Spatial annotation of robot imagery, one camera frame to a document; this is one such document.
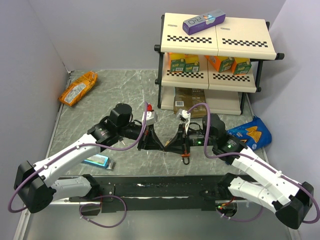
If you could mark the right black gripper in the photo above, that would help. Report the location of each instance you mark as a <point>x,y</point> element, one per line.
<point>180,143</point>

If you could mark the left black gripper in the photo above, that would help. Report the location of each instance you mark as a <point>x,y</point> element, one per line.
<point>149,140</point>

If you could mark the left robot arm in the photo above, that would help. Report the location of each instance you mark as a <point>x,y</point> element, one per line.
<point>39,184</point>

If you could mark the orange black padlock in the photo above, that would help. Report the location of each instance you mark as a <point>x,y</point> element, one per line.
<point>185,158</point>

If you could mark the brown coffee bag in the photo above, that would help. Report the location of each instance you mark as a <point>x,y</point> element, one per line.
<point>185,98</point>

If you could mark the blue snack bar packet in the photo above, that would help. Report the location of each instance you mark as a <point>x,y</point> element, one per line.
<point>100,161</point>

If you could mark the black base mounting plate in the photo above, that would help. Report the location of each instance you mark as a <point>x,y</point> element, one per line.
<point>175,192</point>

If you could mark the green yellow carton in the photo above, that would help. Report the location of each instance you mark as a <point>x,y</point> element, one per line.
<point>192,63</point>
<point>177,62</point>

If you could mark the green yellow carton left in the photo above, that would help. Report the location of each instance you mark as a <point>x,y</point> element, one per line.
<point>177,62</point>

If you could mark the blue Doritos chip bag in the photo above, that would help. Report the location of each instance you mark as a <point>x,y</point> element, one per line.
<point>254,134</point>

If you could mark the beige three-tier shelf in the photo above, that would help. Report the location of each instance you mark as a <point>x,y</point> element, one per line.
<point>236,37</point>

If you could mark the orange green carton tilted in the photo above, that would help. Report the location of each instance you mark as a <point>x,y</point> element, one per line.
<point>220,63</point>

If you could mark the orange snack bag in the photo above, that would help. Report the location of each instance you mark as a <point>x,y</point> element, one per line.
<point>77,89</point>

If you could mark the green orange carton right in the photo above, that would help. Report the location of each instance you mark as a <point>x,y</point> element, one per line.
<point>241,66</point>

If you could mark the purple rectangular box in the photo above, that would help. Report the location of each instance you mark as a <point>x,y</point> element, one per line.
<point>204,21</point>

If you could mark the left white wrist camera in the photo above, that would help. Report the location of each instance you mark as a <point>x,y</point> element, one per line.
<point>151,116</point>

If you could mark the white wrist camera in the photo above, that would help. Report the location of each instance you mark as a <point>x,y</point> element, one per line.
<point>151,116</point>
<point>185,117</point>

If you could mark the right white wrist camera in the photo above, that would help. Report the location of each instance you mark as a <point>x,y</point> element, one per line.
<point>185,117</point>

